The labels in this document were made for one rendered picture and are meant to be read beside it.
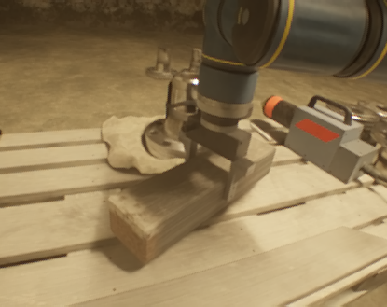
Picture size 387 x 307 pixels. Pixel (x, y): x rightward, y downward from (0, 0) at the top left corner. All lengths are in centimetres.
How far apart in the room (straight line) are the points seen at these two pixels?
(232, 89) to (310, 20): 20
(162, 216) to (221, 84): 24
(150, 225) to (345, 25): 37
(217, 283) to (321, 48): 41
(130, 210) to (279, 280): 31
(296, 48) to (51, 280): 52
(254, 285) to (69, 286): 33
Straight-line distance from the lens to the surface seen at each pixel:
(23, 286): 57
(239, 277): 54
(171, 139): 86
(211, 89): 47
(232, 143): 50
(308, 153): 105
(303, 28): 30
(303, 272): 60
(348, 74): 39
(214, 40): 46
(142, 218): 45
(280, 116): 112
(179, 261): 57
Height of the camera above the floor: 59
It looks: 30 degrees down
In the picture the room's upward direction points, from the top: 9 degrees clockwise
